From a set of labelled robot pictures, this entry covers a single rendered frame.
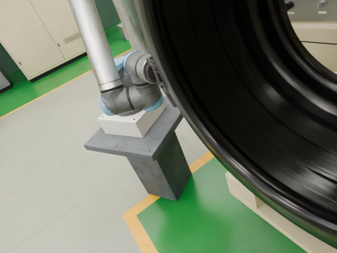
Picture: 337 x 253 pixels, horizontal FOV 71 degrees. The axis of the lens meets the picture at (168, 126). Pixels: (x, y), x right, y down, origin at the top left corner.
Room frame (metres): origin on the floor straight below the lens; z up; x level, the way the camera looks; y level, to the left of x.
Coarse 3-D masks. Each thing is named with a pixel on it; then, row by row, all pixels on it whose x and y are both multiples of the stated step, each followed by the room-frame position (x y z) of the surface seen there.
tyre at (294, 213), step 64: (192, 0) 0.50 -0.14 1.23; (256, 0) 0.53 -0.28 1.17; (192, 64) 0.48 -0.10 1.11; (256, 64) 0.50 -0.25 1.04; (320, 64) 0.42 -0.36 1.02; (192, 128) 0.38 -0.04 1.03; (256, 128) 0.39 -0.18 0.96; (320, 128) 0.35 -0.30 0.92; (256, 192) 0.24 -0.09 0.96; (320, 192) 0.22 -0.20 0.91
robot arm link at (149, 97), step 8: (136, 88) 0.82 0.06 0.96; (144, 88) 0.80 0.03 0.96; (152, 88) 0.80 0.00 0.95; (136, 96) 0.81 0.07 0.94; (144, 96) 0.80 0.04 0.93; (152, 96) 0.80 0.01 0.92; (160, 96) 0.81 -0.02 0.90; (136, 104) 0.80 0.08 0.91; (144, 104) 0.80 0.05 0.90; (152, 104) 0.79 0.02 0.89; (160, 104) 0.80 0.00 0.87
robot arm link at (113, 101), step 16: (80, 0) 0.93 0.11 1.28; (80, 16) 0.92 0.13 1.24; (96, 16) 0.93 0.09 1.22; (80, 32) 0.92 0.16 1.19; (96, 32) 0.90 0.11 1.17; (96, 48) 0.88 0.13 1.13; (96, 64) 0.87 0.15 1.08; (112, 64) 0.88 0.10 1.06; (112, 80) 0.85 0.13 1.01; (112, 96) 0.83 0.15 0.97; (128, 96) 0.82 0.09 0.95; (112, 112) 0.82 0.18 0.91
